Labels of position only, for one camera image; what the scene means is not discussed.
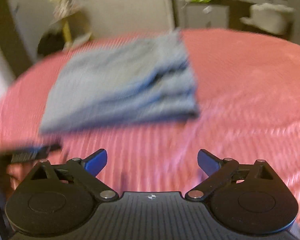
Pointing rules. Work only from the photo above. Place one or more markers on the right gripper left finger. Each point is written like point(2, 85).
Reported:
point(74, 181)

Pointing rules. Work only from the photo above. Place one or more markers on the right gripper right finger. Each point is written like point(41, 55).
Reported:
point(228, 180)

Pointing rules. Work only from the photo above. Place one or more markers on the grey sweatpants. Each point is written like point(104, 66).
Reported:
point(144, 80)

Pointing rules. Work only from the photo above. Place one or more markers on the pink ribbed bed blanket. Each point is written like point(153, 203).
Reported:
point(249, 100)

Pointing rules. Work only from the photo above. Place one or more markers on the white tiered side table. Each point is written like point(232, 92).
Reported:
point(70, 28)

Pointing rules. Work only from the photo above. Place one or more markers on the grey drawer cabinet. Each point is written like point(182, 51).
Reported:
point(201, 15)

